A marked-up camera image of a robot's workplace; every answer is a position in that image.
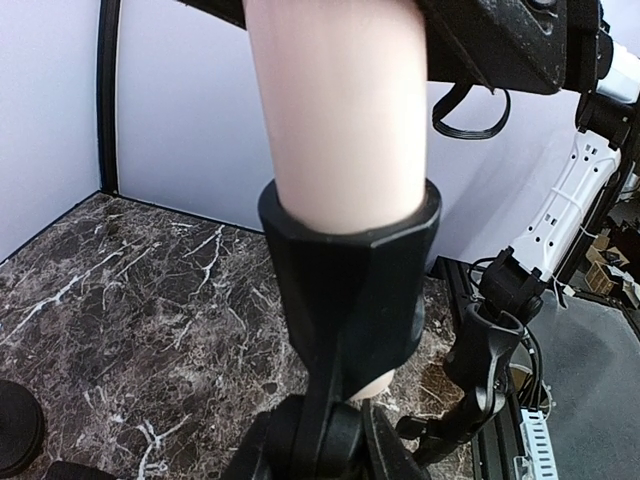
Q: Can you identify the black front rail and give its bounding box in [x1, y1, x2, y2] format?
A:
[432, 257, 527, 480]

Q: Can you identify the white slotted cable duct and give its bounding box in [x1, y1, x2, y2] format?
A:
[514, 409, 559, 480]

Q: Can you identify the black stand for small pale microphone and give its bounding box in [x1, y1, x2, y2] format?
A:
[225, 183, 460, 479]

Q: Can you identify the small pale pink microphone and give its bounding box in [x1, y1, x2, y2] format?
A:
[242, 0, 434, 401]

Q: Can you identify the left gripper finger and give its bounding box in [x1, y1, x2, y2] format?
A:
[179, 0, 601, 96]

